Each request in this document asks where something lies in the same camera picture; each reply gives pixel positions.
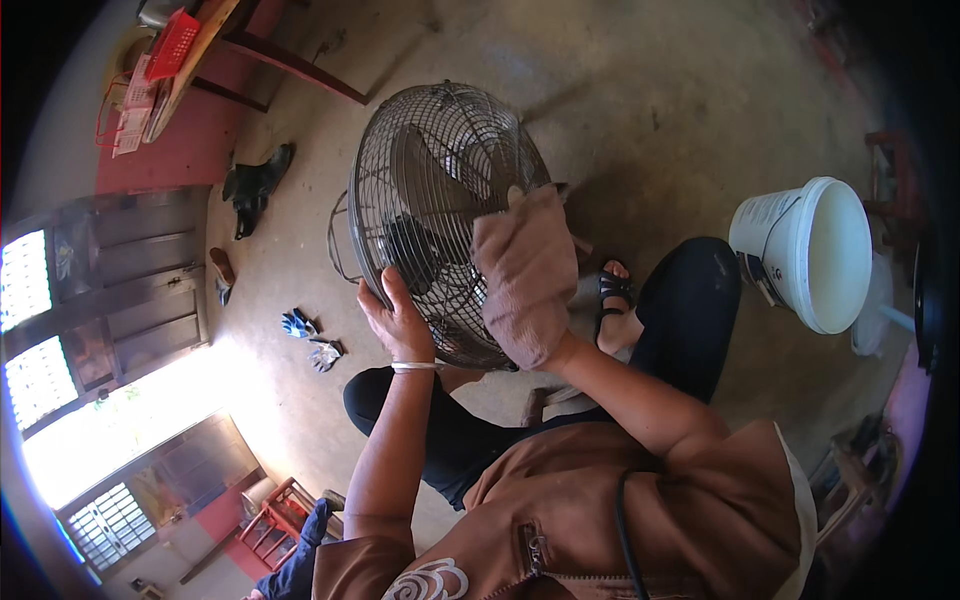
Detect person's body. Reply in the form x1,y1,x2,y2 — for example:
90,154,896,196
311,420,819,600

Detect dark red chair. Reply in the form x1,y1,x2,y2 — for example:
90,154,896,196
862,130,925,243

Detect grey work glove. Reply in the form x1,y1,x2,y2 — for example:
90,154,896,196
308,339,345,374

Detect person's left hand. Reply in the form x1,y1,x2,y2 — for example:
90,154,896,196
357,266,438,366

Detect low wooden stool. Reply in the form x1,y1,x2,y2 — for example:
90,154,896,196
520,384,597,429

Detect black shoe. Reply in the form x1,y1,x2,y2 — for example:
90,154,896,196
222,142,296,205
233,193,270,242

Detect person's legs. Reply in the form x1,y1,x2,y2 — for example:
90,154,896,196
343,237,744,513

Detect blue work glove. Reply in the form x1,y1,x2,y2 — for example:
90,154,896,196
281,307,321,340

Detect metal cage fan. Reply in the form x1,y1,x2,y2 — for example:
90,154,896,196
327,81,594,374

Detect clear plastic bag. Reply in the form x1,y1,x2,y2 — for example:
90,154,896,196
850,253,898,358

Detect red wooden chair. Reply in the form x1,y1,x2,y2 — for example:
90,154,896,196
235,477,347,573

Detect wooden table with items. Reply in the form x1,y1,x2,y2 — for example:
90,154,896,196
94,0,370,160

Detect brown slipper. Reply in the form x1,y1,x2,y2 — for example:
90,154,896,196
208,247,238,308

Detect dark blue cloth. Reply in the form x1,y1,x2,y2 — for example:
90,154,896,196
253,498,336,600

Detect brown cloth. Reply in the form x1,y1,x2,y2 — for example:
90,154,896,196
471,183,581,372

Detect worn wooden stool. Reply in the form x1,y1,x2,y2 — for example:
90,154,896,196
808,412,903,550

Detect white plastic bucket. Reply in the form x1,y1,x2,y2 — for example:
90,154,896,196
727,176,874,336

